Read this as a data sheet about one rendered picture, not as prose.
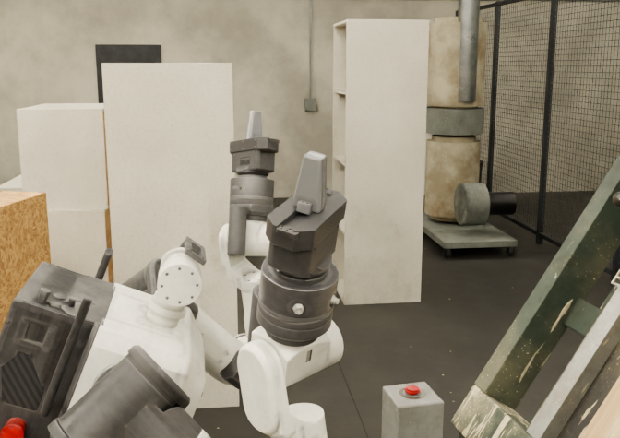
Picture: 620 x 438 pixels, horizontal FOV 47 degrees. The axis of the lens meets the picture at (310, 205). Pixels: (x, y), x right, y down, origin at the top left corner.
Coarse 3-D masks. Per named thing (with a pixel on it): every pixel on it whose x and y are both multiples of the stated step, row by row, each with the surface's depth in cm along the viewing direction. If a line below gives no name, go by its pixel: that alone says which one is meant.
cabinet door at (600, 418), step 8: (616, 384) 152; (616, 392) 151; (608, 400) 152; (616, 400) 150; (600, 408) 153; (608, 408) 151; (616, 408) 149; (600, 416) 152; (608, 416) 150; (616, 416) 148; (592, 424) 152; (600, 424) 151; (608, 424) 149; (616, 424) 147; (584, 432) 153; (592, 432) 151; (600, 432) 149; (608, 432) 148; (616, 432) 146
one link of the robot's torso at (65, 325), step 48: (48, 288) 107; (96, 288) 114; (0, 336) 98; (48, 336) 99; (96, 336) 99; (144, 336) 103; (192, 336) 112; (0, 384) 100; (48, 384) 101; (192, 384) 103; (0, 432) 99; (48, 432) 102
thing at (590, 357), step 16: (608, 304) 163; (608, 320) 161; (592, 336) 162; (608, 336) 159; (592, 352) 160; (608, 352) 160; (576, 368) 162; (592, 368) 160; (560, 384) 163; (576, 384) 160; (560, 400) 161; (576, 400) 161; (544, 416) 162; (560, 416) 160; (544, 432) 160
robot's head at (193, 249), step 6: (186, 240) 114; (192, 240) 116; (180, 246) 116; (186, 246) 110; (192, 246) 115; (198, 246) 115; (186, 252) 108; (192, 252) 108; (198, 252) 114; (204, 252) 114; (198, 258) 108; (204, 258) 110; (204, 264) 109
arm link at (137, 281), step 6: (144, 270) 130; (138, 276) 130; (144, 276) 129; (126, 282) 131; (132, 282) 130; (138, 282) 129; (144, 282) 128; (132, 288) 129; (138, 288) 128; (144, 288) 128; (192, 306) 135; (192, 312) 134
